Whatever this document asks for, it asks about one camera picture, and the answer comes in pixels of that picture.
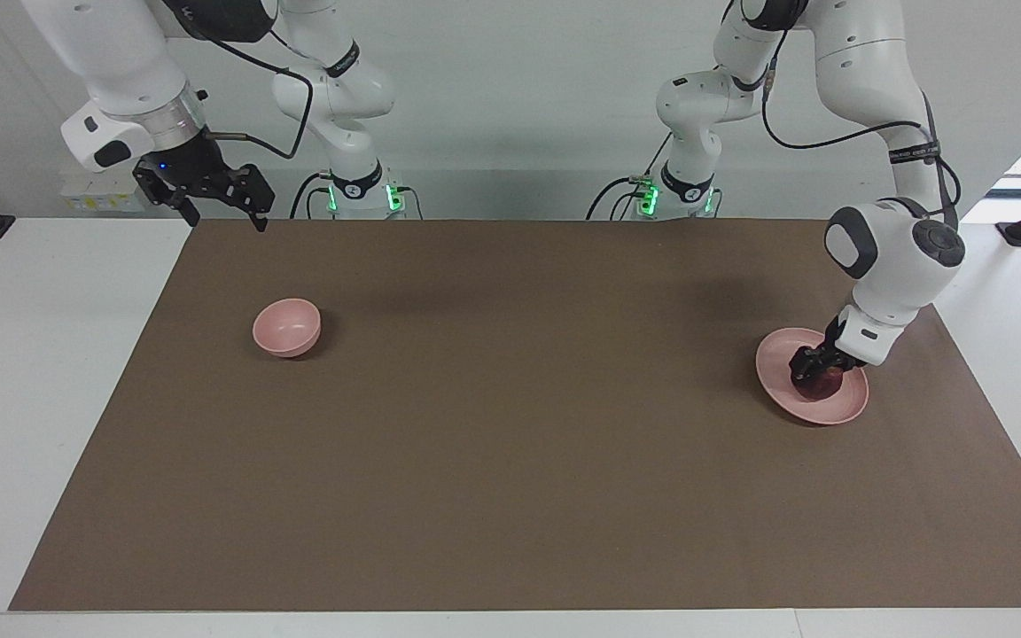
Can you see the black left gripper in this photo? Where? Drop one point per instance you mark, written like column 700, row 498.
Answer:
column 834, row 357

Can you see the brown table mat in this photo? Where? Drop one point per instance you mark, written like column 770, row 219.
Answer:
column 510, row 443

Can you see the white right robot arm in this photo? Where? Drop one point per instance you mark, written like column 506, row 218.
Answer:
column 120, row 53

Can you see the white wall socket box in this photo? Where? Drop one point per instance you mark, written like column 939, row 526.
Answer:
column 85, row 202

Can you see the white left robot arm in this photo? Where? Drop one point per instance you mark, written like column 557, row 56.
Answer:
column 856, row 53

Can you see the pink bowl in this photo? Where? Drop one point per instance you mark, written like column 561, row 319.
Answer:
column 284, row 328

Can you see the pink plate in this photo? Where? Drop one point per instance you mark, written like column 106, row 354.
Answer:
column 821, row 409

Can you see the dark red apple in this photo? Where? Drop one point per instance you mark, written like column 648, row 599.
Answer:
column 821, row 386

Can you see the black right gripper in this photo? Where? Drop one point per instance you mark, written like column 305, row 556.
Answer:
column 191, row 173

